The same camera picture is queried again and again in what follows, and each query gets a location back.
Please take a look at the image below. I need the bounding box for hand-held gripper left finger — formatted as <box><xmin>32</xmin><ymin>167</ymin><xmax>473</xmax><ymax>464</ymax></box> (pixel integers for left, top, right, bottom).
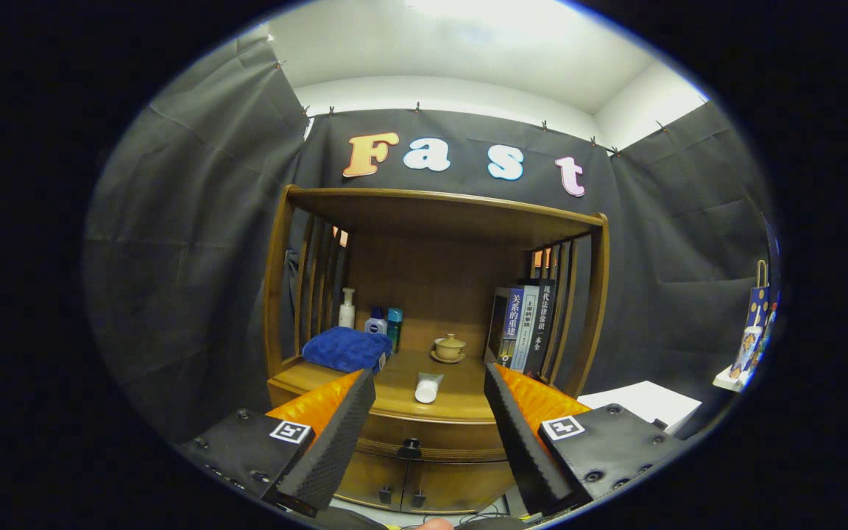
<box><xmin>177</xmin><ymin>368</ymin><xmax>378</xmax><ymax>516</ymax></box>

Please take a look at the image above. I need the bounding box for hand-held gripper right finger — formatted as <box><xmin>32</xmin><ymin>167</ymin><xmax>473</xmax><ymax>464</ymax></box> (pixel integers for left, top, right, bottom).
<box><xmin>483</xmin><ymin>363</ymin><xmax>690</xmax><ymax>517</ymax></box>

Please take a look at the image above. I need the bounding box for wooden drawer with black knob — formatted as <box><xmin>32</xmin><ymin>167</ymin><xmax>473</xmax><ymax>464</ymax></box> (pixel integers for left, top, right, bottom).
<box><xmin>358</xmin><ymin>412</ymin><xmax>513</xmax><ymax>463</ymax></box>

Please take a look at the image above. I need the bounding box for white tube with green print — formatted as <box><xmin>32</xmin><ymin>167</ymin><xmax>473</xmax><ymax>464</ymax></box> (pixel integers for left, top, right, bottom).
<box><xmin>414</xmin><ymin>372</ymin><xmax>445</xmax><ymax>404</ymax></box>

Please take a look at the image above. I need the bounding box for wooden cabinet door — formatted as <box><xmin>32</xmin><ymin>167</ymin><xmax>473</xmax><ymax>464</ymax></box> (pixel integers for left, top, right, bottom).
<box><xmin>402</xmin><ymin>460</ymin><xmax>517</xmax><ymax>516</ymax></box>
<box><xmin>336</xmin><ymin>450</ymin><xmax>406</xmax><ymax>511</ymax></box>

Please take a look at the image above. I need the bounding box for wooden countertop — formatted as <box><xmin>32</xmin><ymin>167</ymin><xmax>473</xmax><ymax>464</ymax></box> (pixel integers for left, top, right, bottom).
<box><xmin>268</xmin><ymin>350</ymin><xmax>513</xmax><ymax>424</ymax></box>

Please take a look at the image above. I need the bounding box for wooden cabinet with hutch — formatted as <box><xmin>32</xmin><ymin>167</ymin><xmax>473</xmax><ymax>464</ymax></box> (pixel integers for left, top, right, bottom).
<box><xmin>264</xmin><ymin>184</ymin><xmax>610</xmax><ymax>516</ymax></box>

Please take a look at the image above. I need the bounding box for blue folded towel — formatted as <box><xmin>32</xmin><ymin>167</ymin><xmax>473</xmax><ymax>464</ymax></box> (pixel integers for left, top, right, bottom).
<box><xmin>302</xmin><ymin>326</ymin><xmax>393</xmax><ymax>374</ymax></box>

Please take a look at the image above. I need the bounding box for beige lidded teacup with saucer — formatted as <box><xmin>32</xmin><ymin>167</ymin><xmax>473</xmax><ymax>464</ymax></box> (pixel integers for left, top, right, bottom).
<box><xmin>431</xmin><ymin>333</ymin><xmax>467</xmax><ymax>364</ymax></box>

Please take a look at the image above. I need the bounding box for book with white spine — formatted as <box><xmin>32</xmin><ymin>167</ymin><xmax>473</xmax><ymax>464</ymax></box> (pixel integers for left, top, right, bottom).
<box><xmin>510</xmin><ymin>284</ymin><xmax>540</xmax><ymax>374</ymax></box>

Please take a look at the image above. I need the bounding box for white box appliance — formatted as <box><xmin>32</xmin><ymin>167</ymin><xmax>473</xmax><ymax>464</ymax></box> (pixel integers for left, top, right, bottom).
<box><xmin>577</xmin><ymin>380</ymin><xmax>703</xmax><ymax>431</ymax></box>

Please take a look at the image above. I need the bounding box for book with black spine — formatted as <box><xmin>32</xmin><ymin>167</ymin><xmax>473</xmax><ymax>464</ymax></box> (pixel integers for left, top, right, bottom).
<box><xmin>523</xmin><ymin>278</ymin><xmax>557</xmax><ymax>378</ymax></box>

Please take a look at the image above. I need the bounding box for book with blue spine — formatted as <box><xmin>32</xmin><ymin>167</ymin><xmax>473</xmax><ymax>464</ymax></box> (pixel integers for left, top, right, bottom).
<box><xmin>484</xmin><ymin>286</ymin><xmax>526</xmax><ymax>371</ymax></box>

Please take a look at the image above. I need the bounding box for white side shelf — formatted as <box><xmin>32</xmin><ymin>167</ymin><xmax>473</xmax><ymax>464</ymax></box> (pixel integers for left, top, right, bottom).
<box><xmin>713</xmin><ymin>366</ymin><xmax>752</xmax><ymax>392</ymax></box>

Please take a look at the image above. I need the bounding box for patterned paper cup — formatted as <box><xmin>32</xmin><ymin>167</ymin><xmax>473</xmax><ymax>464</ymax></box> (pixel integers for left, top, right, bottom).
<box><xmin>729</xmin><ymin>326</ymin><xmax>763</xmax><ymax>380</ymax></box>

